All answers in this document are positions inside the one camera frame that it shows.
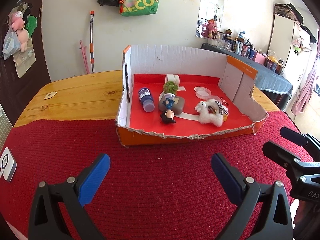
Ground green plush on door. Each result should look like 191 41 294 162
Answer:
25 15 37 37

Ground small wooden tag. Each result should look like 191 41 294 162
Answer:
44 92 57 100

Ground orange grey mop handle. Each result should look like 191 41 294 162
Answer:
89 10 95 73

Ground red knitted table cloth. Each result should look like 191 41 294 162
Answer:
1 112 311 239

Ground green fuzzy plush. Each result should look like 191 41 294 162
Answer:
163 81 179 95

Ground small blue black figurine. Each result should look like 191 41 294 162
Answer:
160 93 176 124

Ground white wardrobe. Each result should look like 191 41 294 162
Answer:
269 15 317 111

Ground orange white cardboard box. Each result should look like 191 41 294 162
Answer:
116 45 268 146

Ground pink plastic hanger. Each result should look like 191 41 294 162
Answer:
79 40 90 74

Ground pink curtain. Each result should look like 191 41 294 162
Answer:
291 37 319 116

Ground white device with ring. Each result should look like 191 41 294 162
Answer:
1 147 17 183

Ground purple plastic bottle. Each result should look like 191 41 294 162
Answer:
138 87 155 113

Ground dark covered side table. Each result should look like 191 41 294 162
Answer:
201 43 293 112

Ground dark brown door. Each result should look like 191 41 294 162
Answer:
1 0 51 125

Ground pink plush toys hanging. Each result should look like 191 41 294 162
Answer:
10 11 29 53

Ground clear round container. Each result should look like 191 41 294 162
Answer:
194 87 212 100

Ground pink rabbit plush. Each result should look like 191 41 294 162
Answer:
201 19 217 39

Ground grey square case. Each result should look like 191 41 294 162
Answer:
158 96 185 115

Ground white fluffy plush toy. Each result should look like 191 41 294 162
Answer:
195 99 229 127

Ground yellow bottle cap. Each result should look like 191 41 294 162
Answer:
223 114 228 122

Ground clear square small box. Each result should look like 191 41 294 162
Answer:
206 95 223 103

